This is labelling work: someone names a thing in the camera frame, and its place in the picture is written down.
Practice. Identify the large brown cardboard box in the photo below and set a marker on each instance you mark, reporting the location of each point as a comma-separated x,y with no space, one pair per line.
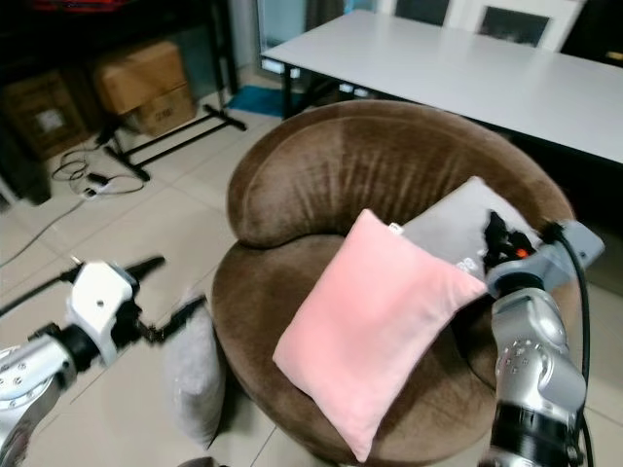
141,76

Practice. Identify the dark labelled cardboard box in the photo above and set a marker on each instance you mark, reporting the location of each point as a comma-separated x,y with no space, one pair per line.
49,115

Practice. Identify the white framed chair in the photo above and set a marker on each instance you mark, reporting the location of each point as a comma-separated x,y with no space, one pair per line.
423,10
516,24

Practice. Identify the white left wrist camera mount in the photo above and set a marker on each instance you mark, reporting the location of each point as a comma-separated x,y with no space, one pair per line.
99,292

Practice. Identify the blue floor mat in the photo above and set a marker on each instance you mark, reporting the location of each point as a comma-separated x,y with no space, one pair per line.
258,100

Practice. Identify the grey printed pillow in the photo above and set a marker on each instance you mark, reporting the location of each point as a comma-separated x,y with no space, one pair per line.
453,219

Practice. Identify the brown round velvet sofa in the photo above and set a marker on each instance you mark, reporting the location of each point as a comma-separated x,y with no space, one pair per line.
360,161

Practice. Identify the grey fuzzy pillow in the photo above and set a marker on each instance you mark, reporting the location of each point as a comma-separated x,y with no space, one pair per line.
197,384

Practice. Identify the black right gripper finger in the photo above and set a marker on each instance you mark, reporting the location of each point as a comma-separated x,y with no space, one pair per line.
494,232

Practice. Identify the pink square pillow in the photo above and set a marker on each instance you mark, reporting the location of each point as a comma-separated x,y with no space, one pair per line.
370,316

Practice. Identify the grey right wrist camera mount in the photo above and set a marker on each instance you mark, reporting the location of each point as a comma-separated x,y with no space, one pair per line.
560,253

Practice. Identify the small printed cardboard box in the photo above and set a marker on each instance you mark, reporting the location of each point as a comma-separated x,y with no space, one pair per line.
167,110

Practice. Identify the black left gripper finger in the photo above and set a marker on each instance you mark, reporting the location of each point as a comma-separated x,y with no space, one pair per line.
144,266
180,313

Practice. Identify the white long table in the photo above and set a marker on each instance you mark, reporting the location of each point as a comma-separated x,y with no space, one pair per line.
448,68

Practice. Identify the black metal rack stand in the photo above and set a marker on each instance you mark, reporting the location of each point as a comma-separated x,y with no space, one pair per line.
175,136

